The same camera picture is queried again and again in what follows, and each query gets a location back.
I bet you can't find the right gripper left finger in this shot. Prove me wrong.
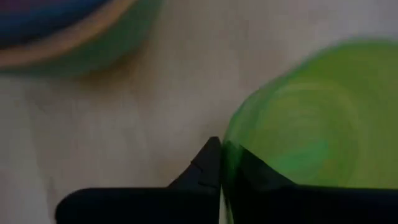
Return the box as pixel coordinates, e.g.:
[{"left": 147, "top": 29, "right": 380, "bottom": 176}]
[{"left": 55, "top": 136, "right": 223, "bottom": 224}]

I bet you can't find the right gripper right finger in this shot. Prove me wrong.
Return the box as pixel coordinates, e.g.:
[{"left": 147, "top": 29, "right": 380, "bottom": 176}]
[{"left": 223, "top": 146, "right": 398, "bottom": 224}]

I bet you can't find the blue plastic bowl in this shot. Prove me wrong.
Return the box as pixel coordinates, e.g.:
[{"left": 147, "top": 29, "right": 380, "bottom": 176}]
[{"left": 0, "top": 0, "right": 111, "bottom": 49}]

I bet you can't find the dark green plastic bowl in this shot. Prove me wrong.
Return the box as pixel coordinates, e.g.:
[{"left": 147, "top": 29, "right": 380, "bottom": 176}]
[{"left": 0, "top": 0, "right": 165, "bottom": 79}]

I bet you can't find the light green plastic bowl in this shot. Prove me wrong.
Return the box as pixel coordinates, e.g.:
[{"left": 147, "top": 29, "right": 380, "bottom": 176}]
[{"left": 219, "top": 38, "right": 398, "bottom": 224}]

